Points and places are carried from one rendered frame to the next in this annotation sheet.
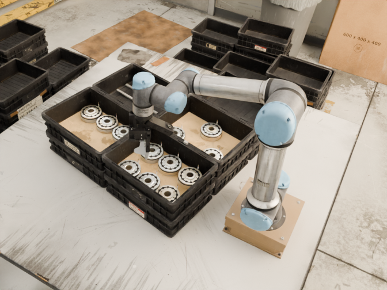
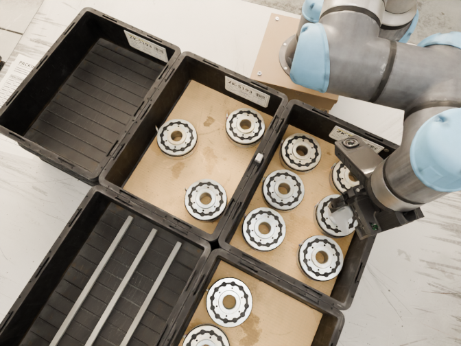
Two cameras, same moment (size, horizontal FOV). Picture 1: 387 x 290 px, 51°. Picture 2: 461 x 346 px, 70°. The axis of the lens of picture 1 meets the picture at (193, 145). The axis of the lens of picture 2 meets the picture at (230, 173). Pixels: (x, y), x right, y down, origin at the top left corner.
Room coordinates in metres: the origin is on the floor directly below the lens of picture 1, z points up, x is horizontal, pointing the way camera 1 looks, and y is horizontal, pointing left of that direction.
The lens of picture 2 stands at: (1.41, 0.29, 1.64)
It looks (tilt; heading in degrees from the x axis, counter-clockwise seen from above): 72 degrees down; 258
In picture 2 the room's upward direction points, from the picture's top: 4 degrees clockwise
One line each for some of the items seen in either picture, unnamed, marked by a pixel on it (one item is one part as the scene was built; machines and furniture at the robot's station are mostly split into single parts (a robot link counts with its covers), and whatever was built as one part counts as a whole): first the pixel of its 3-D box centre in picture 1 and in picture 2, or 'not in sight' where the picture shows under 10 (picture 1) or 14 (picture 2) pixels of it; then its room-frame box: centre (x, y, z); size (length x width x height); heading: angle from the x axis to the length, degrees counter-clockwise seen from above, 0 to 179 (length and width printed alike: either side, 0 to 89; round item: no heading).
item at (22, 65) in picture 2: not in sight; (21, 103); (1.96, -0.33, 0.70); 0.33 x 0.23 x 0.01; 65
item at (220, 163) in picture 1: (203, 127); (197, 139); (1.42, -0.04, 0.92); 0.40 x 0.30 x 0.02; 55
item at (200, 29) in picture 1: (217, 48); not in sight; (3.18, -0.13, 0.31); 0.40 x 0.30 x 0.34; 65
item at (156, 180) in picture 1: (147, 181); (337, 215); (1.11, 0.17, 0.86); 0.10 x 0.10 x 0.01
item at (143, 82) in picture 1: (144, 90); (438, 157); (1.15, 0.19, 1.30); 0.09 x 0.08 x 0.11; 66
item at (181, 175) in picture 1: (189, 175); (301, 151); (1.17, 0.00, 0.86); 0.10 x 0.10 x 0.01
